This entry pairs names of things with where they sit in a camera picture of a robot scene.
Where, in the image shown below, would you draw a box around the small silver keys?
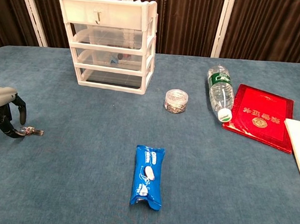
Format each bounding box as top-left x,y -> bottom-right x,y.
19,126 -> 45,138

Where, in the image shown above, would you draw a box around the clear round jar of clips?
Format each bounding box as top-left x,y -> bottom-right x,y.
163,88 -> 190,115

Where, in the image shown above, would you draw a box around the blue cookie snack packet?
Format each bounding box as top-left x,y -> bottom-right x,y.
128,144 -> 167,212

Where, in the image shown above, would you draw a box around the dark brown pleated curtain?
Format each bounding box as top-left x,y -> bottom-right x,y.
0,0 -> 300,78

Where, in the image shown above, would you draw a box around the white plastic drawer unit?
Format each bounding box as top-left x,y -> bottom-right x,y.
51,0 -> 160,97

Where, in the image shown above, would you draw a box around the clear water bottle green label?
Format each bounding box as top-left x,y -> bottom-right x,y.
203,63 -> 238,124

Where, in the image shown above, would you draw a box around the red certificate folder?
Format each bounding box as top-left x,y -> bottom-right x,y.
220,82 -> 298,155

